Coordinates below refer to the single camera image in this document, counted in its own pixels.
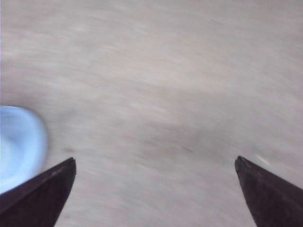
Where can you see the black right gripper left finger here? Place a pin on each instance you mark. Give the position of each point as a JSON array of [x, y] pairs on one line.
[[39, 201]]

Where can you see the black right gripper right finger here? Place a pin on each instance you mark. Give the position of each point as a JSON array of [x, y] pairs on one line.
[[271, 200]]

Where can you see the blue plastic plate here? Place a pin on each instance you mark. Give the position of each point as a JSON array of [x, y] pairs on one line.
[[23, 146]]

